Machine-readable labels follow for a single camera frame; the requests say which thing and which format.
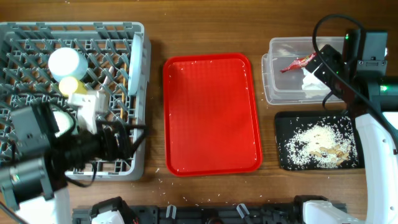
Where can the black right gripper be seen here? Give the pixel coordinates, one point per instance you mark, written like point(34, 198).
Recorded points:
point(323, 71)

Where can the spilled rice and food scraps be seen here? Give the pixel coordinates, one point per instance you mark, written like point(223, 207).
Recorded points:
point(320, 143)

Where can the small light blue bowl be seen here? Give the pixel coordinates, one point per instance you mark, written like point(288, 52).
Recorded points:
point(67, 62)

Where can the grey plastic dishwasher rack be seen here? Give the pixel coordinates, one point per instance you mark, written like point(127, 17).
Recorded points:
point(26, 80)

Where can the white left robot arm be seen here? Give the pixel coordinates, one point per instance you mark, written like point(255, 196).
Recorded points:
point(34, 186)

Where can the red snack wrapper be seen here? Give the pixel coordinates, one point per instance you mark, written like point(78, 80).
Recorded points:
point(299, 63)

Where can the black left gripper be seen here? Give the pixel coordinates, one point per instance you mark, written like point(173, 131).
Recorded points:
point(120, 142)

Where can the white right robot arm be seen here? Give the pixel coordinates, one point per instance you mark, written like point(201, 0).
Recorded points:
point(357, 75)

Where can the yellow plastic cup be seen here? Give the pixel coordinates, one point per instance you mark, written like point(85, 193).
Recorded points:
point(70, 85)

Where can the red plastic serving tray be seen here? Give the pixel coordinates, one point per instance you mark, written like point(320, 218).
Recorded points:
point(210, 115)

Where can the clear plastic waste bin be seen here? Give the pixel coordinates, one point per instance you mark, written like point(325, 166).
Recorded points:
point(286, 88)

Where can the large light blue plate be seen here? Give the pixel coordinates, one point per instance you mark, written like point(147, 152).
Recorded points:
point(135, 65)

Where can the wooden chopstick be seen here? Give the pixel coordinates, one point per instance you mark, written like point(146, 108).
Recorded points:
point(123, 95)

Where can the white plastic fork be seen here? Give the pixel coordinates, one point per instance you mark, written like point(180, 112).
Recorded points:
point(108, 79)

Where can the green bowl with food scraps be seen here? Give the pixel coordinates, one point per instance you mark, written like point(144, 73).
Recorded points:
point(64, 122)

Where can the black plastic tray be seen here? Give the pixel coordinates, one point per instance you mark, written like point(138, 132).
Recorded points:
point(281, 124)

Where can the white paper napkin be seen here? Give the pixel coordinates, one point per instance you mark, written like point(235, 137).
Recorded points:
point(311, 82)

